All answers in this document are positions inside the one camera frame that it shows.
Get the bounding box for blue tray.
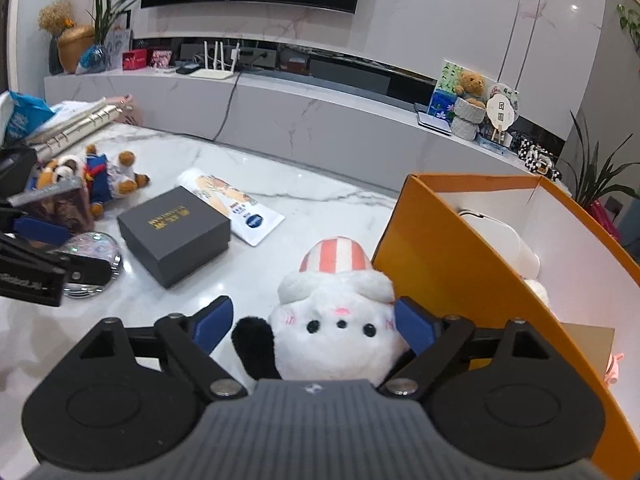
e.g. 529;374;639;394
477;132;514;154

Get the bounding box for blue glass vase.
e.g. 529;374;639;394
77;43;109;74

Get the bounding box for pink shopping bag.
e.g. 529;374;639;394
592;199;621;242

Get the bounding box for potted long-leaf plant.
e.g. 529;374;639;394
557;109;640;212

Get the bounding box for white marble tv console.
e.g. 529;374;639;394
43;35;572;197

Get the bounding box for white oblong case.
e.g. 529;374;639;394
457;208;542;279

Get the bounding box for dried yellow flowers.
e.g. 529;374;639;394
38;0;76;36

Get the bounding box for small plush toys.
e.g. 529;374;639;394
30;144;116;219

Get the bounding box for dark grey gift box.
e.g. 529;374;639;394
117;185;232;290

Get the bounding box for dark vase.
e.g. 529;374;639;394
48;35;66;76

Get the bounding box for panda plush keychain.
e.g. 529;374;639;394
231;235;417;382

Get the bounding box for hanging vine plant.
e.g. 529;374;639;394
617;2;640;52

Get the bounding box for picture frame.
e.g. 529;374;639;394
107;9;134;71

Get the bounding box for orange cardboard box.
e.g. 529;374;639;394
372;173;640;479

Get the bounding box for black box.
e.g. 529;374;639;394
0;147;39;196

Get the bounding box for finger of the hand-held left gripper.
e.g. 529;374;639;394
13;217;74;254
64;255;114;287

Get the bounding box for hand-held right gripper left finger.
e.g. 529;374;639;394
75;296;248;401

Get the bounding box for cream fluffy plush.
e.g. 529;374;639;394
522;277;551;312

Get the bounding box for grey knitted basket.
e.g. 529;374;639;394
449;117;484;140
452;97;486;124

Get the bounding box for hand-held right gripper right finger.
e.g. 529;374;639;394
380;297;547;401

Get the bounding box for round paper fan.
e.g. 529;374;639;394
484;82;521;144

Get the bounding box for pink wallet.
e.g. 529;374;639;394
602;352;626;387

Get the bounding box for black white checkered bag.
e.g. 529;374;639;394
517;134;564;181

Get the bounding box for black cable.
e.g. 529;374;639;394
214;71;242;141

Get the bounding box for sparkly round compact mirror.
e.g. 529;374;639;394
62;231;124;301

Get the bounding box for red box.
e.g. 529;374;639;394
122;48;151;70

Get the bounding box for brown cardboard piece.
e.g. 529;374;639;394
552;322;616;382

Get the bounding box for power strip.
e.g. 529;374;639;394
234;44;266;69

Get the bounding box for painted picture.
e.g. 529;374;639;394
427;58;464;121

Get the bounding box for pink handbag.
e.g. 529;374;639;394
114;93;144;127

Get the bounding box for ring binder with papers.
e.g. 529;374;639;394
24;95;134;161

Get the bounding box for white router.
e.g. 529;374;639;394
189;39;236;81

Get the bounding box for white blue snack bag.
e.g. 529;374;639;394
0;90;55;150

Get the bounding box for small brown bear plush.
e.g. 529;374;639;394
109;150;151;196

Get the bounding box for brown teddy bear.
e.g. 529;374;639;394
453;70;487;109

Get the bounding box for printed card box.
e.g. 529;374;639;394
7;177;96;235

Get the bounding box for green leafy plant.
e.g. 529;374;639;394
87;0;141;46

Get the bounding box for golden round vase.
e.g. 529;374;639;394
57;25;96;74

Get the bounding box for grey laptop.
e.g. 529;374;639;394
413;102;454;136

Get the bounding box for white cream tube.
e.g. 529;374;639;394
177;167;286;247

